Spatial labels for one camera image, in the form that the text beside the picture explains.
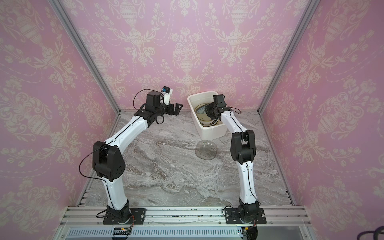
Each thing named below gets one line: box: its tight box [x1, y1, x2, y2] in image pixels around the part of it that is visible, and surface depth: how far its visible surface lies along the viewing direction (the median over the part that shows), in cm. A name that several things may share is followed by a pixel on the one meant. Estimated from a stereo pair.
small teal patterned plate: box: [194, 103, 210, 114], surface depth 112 cm
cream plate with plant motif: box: [194, 103, 219, 127], surface depth 108 cm
